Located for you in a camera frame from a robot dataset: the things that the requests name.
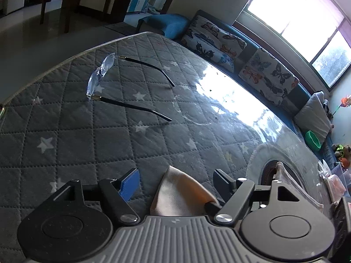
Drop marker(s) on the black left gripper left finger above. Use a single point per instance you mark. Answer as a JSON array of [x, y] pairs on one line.
[[115, 195]]

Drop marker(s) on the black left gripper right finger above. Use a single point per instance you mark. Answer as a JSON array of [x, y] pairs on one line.
[[236, 194]]

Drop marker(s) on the cream beige garment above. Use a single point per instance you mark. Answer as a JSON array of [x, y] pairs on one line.
[[180, 195]]

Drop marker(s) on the folded pink clothes stack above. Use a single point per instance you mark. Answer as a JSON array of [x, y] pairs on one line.
[[335, 187]]

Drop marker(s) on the green plastic bowl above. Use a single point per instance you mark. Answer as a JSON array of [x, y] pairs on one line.
[[312, 141]]

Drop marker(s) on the grey square pillow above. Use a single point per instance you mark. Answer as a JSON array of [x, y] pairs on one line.
[[312, 117]]

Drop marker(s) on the clear plastic storage box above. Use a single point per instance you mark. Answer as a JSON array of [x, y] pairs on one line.
[[343, 175]]

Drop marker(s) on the plush toys pile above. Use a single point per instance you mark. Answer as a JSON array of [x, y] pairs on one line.
[[342, 154]]

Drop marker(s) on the rimless eyeglasses black temples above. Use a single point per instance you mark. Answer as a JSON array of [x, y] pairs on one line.
[[94, 89]]

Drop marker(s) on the right butterfly print cushion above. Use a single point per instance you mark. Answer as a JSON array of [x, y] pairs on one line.
[[268, 76]]

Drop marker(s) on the butterfly print cushion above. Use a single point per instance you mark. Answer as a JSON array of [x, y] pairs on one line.
[[213, 43], [268, 76]]

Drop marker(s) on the colourful pinwheel toy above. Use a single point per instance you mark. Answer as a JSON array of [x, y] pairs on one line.
[[344, 102]]

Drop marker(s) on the left butterfly print cushion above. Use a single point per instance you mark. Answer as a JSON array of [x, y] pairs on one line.
[[213, 43]]

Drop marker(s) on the blue sofa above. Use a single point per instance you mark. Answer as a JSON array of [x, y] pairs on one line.
[[175, 26]]

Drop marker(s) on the window with purple blind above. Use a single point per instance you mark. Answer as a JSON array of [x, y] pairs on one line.
[[315, 29]]

